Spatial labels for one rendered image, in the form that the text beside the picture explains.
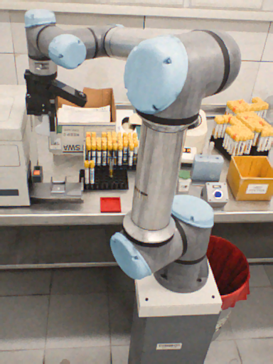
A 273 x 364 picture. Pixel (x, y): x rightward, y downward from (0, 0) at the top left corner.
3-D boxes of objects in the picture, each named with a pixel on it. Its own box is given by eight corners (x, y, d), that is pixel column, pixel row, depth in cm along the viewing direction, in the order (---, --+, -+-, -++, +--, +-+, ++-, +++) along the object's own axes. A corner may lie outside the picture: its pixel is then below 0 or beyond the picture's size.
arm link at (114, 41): (271, 25, 73) (111, 14, 107) (232, 32, 67) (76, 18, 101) (265, 89, 78) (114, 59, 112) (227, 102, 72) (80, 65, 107)
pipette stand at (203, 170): (191, 185, 147) (195, 163, 141) (189, 173, 153) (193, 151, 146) (219, 186, 148) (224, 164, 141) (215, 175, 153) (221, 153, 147)
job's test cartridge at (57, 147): (49, 152, 122) (47, 134, 119) (50, 143, 126) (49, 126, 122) (62, 152, 123) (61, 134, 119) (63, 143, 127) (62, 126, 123)
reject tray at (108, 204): (100, 212, 133) (100, 210, 132) (99, 198, 138) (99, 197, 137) (121, 212, 133) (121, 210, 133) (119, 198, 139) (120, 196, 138)
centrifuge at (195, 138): (141, 163, 156) (144, 135, 148) (146, 124, 179) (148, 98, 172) (205, 168, 156) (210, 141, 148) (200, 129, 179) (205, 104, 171)
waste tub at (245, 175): (234, 201, 142) (241, 178, 136) (225, 177, 152) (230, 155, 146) (271, 201, 143) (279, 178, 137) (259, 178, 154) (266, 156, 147)
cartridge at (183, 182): (177, 193, 143) (180, 178, 139) (175, 185, 146) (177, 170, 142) (188, 193, 143) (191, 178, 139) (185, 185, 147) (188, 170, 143)
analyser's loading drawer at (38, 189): (19, 200, 132) (17, 188, 128) (21, 187, 137) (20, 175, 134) (83, 199, 134) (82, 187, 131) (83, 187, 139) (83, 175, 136)
